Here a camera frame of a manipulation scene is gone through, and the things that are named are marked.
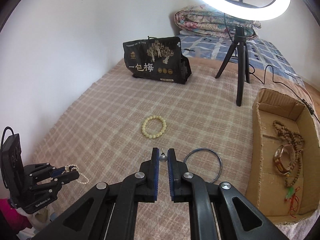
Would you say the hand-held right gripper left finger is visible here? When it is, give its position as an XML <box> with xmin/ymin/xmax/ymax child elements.
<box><xmin>30</xmin><ymin>147</ymin><xmax>160</xmax><ymax>240</ymax></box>

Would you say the yellow bead bracelet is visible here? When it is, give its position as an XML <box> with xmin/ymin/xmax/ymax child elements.
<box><xmin>142</xmin><ymin>115</ymin><xmax>167</xmax><ymax>138</ymax></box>

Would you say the black printed bag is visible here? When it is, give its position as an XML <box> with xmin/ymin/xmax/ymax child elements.
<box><xmin>122</xmin><ymin>36</ymin><xmax>192</xmax><ymax>85</ymax></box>

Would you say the floral folded quilt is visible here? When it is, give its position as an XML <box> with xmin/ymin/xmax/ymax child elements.
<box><xmin>174</xmin><ymin>5</ymin><xmax>262</xmax><ymax>40</ymax></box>

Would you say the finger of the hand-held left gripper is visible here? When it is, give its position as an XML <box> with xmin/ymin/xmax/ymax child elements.
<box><xmin>50</xmin><ymin>165</ymin><xmax>68</xmax><ymax>178</ymax></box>
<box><xmin>51</xmin><ymin>171</ymin><xmax>80</xmax><ymax>187</ymax></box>

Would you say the pink clothing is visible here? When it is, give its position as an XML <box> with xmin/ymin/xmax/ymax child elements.
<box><xmin>0</xmin><ymin>197</ymin><xmax>33</xmax><ymax>230</ymax></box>

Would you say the white pearl bracelet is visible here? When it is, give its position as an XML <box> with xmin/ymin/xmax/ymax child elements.
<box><xmin>64</xmin><ymin>164</ymin><xmax>90</xmax><ymax>184</ymax></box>

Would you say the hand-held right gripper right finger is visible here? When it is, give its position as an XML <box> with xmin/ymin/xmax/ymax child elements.
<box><xmin>167</xmin><ymin>148</ymin><xmax>282</xmax><ymax>240</ymax></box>

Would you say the dark thin bangle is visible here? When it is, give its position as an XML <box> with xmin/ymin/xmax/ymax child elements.
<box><xmin>184</xmin><ymin>149</ymin><xmax>222</xmax><ymax>184</ymax></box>

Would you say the gold wrist watch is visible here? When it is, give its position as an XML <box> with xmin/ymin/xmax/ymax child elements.
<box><xmin>274</xmin><ymin>144</ymin><xmax>297</xmax><ymax>175</ymax></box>

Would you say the black ring light cable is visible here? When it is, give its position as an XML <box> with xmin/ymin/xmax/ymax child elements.
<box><xmin>224</xmin><ymin>12</ymin><xmax>320</xmax><ymax>120</ymax></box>

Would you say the cardboard box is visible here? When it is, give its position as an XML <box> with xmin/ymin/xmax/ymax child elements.
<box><xmin>245</xmin><ymin>88</ymin><xmax>320</xmax><ymax>224</ymax></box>

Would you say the brown bead necklace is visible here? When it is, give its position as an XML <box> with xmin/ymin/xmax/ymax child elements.
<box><xmin>272</xmin><ymin>120</ymin><xmax>305</xmax><ymax>217</ymax></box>

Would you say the black tripod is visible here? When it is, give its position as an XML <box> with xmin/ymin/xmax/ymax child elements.
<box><xmin>215</xmin><ymin>25</ymin><xmax>250</xmax><ymax>107</ymax></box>

